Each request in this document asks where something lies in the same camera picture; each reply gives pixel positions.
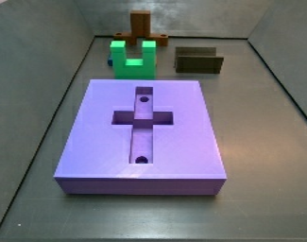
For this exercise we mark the small blue object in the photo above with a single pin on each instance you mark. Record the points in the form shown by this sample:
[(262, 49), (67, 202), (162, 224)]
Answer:
[(110, 60)]

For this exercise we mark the purple board with cross slot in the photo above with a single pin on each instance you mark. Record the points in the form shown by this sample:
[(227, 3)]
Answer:
[(142, 141)]

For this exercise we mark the dark grey U-shaped block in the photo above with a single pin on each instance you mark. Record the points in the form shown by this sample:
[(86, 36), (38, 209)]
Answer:
[(198, 60)]

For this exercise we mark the green U-shaped block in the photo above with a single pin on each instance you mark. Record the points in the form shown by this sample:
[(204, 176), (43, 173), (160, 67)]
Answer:
[(132, 68)]

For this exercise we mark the brown T-shaped block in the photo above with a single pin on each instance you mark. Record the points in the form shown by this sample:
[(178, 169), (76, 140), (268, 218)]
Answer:
[(140, 30)]

